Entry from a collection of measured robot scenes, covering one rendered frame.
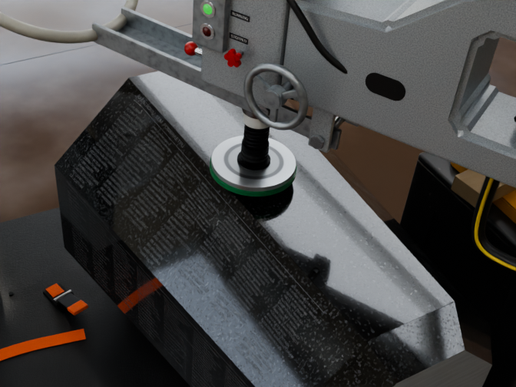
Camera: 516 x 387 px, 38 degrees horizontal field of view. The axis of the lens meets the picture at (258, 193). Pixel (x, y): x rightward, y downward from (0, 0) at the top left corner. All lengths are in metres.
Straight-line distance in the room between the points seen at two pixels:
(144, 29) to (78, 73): 2.01
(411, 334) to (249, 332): 0.36
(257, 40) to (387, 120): 0.31
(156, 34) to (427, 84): 0.79
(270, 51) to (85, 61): 2.58
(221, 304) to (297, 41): 0.65
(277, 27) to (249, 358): 0.73
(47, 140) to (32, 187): 0.33
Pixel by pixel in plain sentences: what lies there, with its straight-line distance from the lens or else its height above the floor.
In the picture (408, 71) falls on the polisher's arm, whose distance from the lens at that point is 1.45.
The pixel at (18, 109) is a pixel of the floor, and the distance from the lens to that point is 3.73.
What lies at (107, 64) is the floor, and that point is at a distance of 4.03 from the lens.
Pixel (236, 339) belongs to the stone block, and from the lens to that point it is 1.76.
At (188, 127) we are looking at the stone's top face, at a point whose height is 0.87.
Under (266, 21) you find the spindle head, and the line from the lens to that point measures 1.54.
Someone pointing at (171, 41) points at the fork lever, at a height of 1.13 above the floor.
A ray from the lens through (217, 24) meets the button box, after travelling 1.59.
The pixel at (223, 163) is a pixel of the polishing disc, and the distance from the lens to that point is 1.87.
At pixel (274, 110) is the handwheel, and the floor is 1.21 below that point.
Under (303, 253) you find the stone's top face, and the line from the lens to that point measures 1.74.
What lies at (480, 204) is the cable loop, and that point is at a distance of 1.64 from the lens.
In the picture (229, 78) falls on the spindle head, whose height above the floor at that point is 1.21.
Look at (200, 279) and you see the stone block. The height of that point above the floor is 0.72.
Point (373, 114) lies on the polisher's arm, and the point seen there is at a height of 1.25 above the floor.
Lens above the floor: 2.08
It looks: 40 degrees down
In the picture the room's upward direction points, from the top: 6 degrees clockwise
